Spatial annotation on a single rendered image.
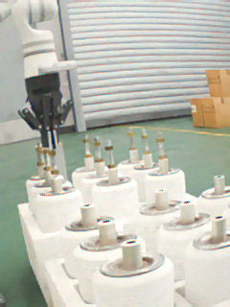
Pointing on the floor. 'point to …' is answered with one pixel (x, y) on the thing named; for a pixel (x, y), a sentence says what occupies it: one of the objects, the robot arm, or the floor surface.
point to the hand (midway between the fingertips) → (50, 140)
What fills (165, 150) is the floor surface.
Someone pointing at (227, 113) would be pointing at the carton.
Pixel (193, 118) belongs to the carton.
